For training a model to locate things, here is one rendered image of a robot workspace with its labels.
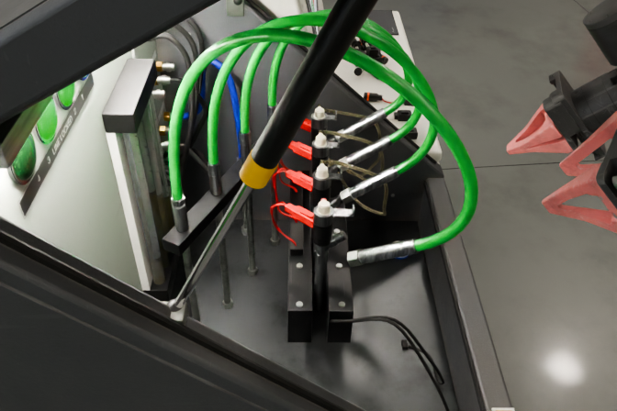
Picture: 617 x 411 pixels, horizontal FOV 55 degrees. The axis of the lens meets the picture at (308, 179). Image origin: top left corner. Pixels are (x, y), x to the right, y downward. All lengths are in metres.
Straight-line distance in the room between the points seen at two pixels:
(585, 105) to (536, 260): 1.79
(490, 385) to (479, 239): 1.63
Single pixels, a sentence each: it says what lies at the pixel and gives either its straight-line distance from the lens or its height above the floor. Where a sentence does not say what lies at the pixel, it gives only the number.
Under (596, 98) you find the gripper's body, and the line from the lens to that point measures 0.75.
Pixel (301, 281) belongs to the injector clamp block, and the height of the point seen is 0.98.
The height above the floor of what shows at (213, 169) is 1.15.
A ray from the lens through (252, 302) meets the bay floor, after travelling 1.12.
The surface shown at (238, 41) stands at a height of 1.42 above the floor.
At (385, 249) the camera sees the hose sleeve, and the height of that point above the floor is 1.18.
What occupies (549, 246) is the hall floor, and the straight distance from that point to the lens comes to 2.59.
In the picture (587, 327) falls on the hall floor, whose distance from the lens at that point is 2.36.
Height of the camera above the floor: 1.70
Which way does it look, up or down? 39 degrees down
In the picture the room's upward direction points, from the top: 2 degrees clockwise
